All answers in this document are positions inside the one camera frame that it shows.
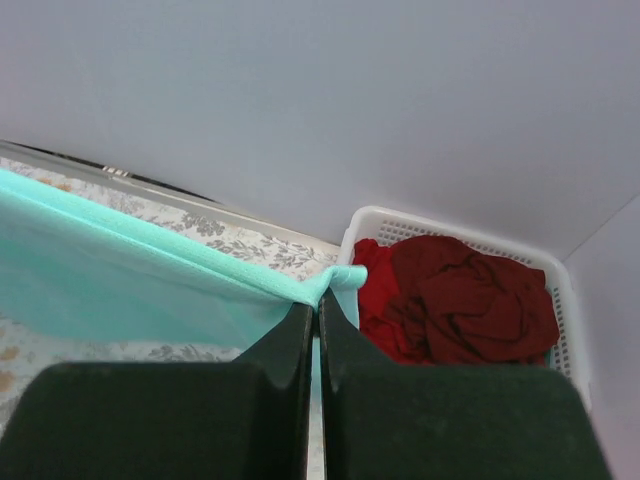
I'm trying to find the teal t shirt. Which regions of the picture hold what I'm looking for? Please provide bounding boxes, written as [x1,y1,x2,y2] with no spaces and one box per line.
[0,167,370,401]

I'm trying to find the white plastic laundry basket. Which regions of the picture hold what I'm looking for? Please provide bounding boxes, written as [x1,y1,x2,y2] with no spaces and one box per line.
[337,206,592,409]

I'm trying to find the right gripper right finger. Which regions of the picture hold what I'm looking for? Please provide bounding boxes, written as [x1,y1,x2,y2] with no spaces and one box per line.
[318,292,611,479]

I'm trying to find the bright red t shirt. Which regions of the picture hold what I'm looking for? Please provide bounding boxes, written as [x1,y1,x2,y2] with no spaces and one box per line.
[353,239,402,361]

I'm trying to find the dark red t shirt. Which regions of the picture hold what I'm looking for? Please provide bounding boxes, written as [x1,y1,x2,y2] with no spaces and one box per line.
[384,236,560,365]

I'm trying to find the floral table cloth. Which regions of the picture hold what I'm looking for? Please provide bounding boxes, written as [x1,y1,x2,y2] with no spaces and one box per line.
[1,170,362,479]

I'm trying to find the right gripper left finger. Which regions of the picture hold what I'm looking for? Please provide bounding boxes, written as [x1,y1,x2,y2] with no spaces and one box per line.
[1,304,314,479]

